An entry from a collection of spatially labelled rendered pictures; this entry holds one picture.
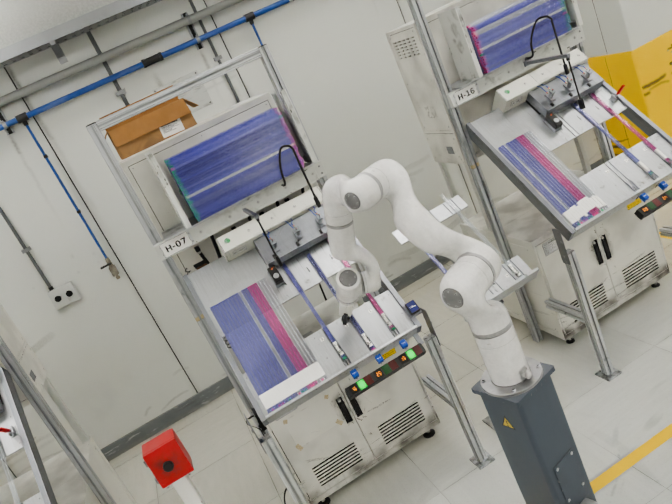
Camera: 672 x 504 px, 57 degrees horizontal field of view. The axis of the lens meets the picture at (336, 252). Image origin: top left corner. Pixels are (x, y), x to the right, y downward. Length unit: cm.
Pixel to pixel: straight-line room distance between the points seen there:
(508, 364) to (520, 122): 145
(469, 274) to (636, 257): 181
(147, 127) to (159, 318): 168
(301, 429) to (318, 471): 22
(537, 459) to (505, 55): 180
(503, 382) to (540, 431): 19
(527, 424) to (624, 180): 136
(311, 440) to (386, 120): 241
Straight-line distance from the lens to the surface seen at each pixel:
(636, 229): 341
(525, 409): 194
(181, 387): 435
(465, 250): 182
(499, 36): 304
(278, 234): 258
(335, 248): 200
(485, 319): 181
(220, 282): 259
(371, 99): 435
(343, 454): 287
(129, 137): 284
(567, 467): 216
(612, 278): 336
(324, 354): 239
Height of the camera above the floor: 183
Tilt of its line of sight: 18 degrees down
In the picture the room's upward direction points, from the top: 25 degrees counter-clockwise
